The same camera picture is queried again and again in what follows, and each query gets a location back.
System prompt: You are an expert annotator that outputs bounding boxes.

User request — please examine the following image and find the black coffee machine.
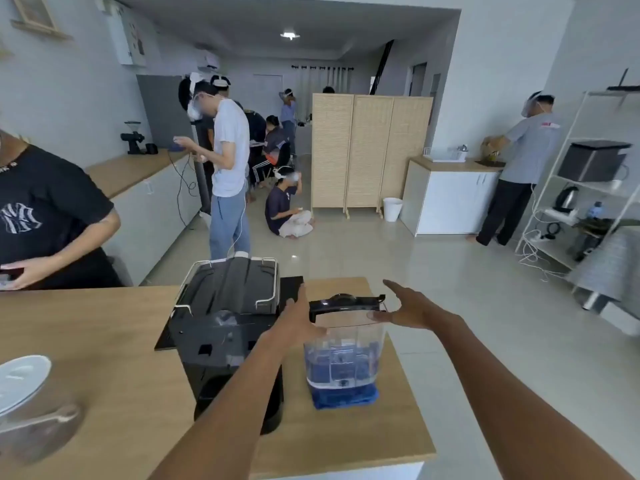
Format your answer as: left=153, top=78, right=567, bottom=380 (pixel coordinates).
left=170, top=257, right=306, bottom=436

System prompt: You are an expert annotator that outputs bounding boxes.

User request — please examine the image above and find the white power cable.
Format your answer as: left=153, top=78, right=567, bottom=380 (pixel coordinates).
left=516, top=230, right=566, bottom=284

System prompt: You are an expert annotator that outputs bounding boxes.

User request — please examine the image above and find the blue cloth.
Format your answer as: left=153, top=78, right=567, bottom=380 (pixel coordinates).
left=312, top=382, right=379, bottom=411

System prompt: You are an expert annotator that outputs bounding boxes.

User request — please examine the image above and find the person's left forearm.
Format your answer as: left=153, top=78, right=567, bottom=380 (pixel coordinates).
left=149, top=334, right=302, bottom=480

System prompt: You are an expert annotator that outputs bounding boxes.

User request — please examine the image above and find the black electric kettle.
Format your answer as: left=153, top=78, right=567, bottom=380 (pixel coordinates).
left=553, top=185, right=580, bottom=215

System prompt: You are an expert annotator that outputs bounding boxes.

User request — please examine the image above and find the person's right forearm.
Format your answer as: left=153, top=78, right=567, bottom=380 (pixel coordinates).
left=438, top=315, right=637, bottom=480

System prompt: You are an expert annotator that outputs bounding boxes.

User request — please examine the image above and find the black tank lid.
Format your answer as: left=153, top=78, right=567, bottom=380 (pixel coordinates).
left=308, top=293, right=387, bottom=323

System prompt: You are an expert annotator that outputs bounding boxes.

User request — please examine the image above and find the long white counter cabinet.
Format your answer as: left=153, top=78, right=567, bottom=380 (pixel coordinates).
left=84, top=149, right=204, bottom=287

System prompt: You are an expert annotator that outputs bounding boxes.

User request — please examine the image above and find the glass jar with white lid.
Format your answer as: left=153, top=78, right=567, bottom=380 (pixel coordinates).
left=0, top=355, right=84, bottom=466

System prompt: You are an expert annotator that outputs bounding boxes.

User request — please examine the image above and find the white curtain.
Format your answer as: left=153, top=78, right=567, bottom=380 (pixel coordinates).
left=291, top=64, right=355, bottom=88

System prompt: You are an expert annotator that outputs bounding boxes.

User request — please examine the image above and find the white cabinet with wooden top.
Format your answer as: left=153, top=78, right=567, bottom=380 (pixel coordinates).
left=399, top=157, right=507, bottom=238

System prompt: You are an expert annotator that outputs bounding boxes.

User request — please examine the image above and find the white metal shelf rack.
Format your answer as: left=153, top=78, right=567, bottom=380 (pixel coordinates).
left=514, top=89, right=640, bottom=316

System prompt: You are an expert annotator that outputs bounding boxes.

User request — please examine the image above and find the grey refrigerator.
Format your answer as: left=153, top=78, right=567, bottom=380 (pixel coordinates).
left=135, top=74, right=213, bottom=216

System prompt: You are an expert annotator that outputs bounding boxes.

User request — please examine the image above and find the white dish rack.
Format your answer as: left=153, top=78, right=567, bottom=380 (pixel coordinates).
left=423, top=144, right=469, bottom=163

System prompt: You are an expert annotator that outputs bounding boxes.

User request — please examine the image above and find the white wall cabinet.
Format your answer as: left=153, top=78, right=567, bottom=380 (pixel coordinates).
left=104, top=0, right=149, bottom=68

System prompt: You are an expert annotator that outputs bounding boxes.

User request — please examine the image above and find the wooden picture frame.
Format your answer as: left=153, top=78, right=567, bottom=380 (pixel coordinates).
left=9, top=0, right=59, bottom=34

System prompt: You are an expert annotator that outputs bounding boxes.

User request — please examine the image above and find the clear water tank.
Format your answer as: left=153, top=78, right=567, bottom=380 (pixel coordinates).
left=303, top=313, right=389, bottom=395

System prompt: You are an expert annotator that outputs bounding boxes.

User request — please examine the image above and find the black router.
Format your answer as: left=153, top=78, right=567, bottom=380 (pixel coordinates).
left=606, top=68, right=640, bottom=92

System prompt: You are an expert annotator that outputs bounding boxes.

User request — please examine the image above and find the person's left hand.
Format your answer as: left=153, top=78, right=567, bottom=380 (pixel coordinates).
left=271, top=284, right=329, bottom=354

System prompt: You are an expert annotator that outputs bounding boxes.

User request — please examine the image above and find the person's right hand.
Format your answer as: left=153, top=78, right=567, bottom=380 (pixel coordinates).
left=367, top=280, right=452, bottom=332

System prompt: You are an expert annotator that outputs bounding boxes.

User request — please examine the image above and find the black box appliance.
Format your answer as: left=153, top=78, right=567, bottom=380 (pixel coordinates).
left=557, top=140, right=634, bottom=184

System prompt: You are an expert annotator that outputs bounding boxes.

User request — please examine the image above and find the black coffee grinder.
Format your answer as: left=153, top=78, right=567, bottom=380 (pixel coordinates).
left=120, top=120, right=147, bottom=156

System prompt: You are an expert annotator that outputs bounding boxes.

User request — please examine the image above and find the black flat tray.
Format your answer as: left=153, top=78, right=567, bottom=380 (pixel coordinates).
left=154, top=276, right=306, bottom=352

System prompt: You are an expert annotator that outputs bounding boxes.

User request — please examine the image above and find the woven folding screen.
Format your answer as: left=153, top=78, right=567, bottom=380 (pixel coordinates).
left=310, top=93, right=435, bottom=216

